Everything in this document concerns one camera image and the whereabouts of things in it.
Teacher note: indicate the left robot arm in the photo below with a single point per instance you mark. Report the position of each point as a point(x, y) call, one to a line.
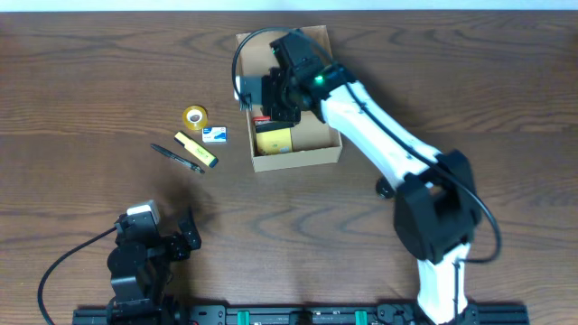
point(140, 267)

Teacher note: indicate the clear tape roll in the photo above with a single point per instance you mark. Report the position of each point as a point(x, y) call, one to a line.
point(195, 117)

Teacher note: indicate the black correction tape dispenser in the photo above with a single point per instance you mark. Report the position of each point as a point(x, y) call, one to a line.
point(384, 189)

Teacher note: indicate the yellow highlighter marker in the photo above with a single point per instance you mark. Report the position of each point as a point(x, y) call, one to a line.
point(197, 150)

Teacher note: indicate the red black stapler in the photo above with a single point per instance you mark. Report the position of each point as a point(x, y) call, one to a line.
point(266, 124)

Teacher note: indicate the open cardboard box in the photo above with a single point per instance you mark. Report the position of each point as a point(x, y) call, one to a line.
point(313, 142)

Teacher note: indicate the black aluminium mounting rail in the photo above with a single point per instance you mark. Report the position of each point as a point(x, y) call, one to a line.
point(402, 313)

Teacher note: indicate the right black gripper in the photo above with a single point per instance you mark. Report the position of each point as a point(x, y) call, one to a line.
point(277, 97)

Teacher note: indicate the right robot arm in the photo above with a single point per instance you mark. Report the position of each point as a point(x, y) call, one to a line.
point(436, 206)

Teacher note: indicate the yellow sticky note pad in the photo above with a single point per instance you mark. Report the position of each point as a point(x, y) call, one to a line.
point(274, 142)

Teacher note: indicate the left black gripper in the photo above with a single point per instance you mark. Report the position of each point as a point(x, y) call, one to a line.
point(179, 246)

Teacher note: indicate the black ballpoint pen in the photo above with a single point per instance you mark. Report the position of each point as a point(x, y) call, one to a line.
point(165, 152)

